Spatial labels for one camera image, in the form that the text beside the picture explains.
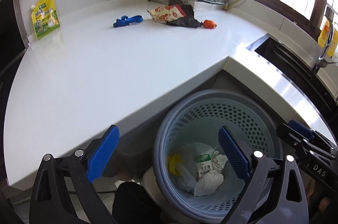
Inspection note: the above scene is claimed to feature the printed white paper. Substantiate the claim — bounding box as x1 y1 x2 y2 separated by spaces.
211 151 228 173

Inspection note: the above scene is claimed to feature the green white carton box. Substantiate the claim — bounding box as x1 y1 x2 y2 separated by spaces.
196 154 213 179

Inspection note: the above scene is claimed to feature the white tissue paper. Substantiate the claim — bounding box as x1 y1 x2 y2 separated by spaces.
194 170 224 197

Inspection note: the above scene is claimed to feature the clear plastic bag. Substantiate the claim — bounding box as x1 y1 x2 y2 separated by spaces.
174 143 199 194

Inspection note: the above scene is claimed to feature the yellow plastic lid ring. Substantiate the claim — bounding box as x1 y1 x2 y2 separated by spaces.
168 155 183 175

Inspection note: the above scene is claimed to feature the orange red plastic piece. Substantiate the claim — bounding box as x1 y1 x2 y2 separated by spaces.
203 20 217 29

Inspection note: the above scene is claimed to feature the blue plastic clip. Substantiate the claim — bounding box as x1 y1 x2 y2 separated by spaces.
113 15 143 28

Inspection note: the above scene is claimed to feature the dark grey cloth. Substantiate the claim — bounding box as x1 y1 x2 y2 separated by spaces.
166 0 202 28

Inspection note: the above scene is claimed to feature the red white snack wrapper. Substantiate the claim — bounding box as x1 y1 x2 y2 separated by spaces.
147 5 186 24

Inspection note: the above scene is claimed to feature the black kitchen sink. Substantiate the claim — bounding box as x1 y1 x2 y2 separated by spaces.
246 33 338 124

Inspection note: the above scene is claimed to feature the grey perforated trash basket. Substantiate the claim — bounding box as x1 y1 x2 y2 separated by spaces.
153 90 282 223

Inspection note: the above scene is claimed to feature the yellow detergent bottle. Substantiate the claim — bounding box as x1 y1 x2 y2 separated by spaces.
316 18 338 58

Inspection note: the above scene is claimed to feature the chrome sink faucet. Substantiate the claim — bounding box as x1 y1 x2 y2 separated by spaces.
312 5 337 75

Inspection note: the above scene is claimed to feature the yellow green refill pouch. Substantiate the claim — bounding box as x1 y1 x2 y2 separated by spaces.
31 0 60 40

